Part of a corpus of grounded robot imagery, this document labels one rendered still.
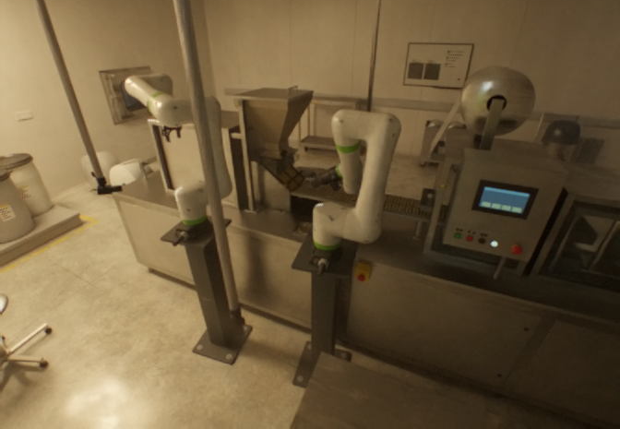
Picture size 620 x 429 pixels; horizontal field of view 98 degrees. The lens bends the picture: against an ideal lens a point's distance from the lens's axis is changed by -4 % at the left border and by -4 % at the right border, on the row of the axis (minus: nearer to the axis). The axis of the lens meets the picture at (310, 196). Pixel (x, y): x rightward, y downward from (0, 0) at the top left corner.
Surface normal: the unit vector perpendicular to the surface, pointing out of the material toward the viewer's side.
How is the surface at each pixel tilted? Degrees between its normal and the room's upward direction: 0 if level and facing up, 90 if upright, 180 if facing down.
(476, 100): 90
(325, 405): 0
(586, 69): 90
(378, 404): 0
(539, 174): 90
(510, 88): 90
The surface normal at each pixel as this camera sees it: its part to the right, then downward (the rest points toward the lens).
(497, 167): -0.39, 0.44
